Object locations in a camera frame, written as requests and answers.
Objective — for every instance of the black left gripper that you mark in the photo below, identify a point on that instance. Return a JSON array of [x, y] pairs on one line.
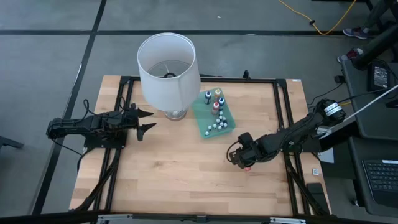
[[130, 119]]

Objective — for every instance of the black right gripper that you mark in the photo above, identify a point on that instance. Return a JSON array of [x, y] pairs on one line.
[[247, 152]]

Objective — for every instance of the teal translucent plastic bin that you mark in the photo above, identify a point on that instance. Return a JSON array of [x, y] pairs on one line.
[[211, 115]]

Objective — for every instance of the blue food colouring bottle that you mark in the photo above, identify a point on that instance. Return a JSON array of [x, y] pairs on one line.
[[221, 102]]

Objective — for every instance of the yellow food colouring bottle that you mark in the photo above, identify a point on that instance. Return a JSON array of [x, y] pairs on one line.
[[217, 93]]

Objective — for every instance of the purple food colouring bottle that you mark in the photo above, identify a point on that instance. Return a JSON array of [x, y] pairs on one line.
[[207, 97]]

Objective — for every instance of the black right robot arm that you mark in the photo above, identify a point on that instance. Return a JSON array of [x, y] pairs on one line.
[[298, 130]]

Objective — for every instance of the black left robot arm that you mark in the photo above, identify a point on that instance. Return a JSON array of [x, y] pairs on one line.
[[87, 124]]

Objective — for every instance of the silver table lamp white shade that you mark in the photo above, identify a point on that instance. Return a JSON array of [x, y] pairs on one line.
[[169, 84]]

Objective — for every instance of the small white code tag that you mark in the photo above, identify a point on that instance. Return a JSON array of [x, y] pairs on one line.
[[315, 172]]

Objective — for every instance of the black rectangular pad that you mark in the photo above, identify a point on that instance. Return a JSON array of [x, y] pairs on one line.
[[315, 191]]

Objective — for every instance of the white paper sheet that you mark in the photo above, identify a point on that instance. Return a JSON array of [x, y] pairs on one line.
[[328, 157]]

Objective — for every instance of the black desk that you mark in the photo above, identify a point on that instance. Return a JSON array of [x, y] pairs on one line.
[[373, 121], [356, 186]]

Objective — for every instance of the black power plug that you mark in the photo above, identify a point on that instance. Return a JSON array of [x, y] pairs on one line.
[[339, 79]]

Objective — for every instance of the white rod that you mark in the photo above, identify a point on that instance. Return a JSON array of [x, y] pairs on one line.
[[363, 108]]

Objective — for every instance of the black furniture leg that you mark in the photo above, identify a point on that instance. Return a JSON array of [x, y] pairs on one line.
[[9, 142]]

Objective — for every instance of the black keyboard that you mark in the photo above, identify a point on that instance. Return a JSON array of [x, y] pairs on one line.
[[382, 180]]

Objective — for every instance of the black power supply box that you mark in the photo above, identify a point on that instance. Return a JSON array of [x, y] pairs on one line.
[[381, 76]]

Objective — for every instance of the black stand pole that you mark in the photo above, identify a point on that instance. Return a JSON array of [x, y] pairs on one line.
[[373, 49]]

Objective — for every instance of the person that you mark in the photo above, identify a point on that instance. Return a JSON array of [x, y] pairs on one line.
[[357, 32]]

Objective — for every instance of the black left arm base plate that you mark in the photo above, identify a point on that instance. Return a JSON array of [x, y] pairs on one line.
[[105, 142]]

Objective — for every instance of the black frame clip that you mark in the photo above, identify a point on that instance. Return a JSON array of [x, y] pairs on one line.
[[246, 75]]

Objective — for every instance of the grey camera mount bar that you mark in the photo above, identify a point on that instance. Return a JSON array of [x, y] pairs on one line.
[[155, 219]]

